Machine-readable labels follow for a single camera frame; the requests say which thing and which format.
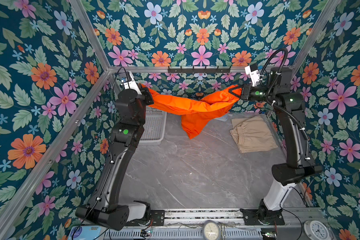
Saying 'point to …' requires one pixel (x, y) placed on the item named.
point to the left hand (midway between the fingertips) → (141, 78)
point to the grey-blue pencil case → (224, 118)
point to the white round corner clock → (316, 230)
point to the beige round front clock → (211, 230)
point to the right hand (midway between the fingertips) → (231, 88)
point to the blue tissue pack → (85, 232)
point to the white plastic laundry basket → (154, 126)
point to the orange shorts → (194, 113)
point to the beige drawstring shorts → (252, 134)
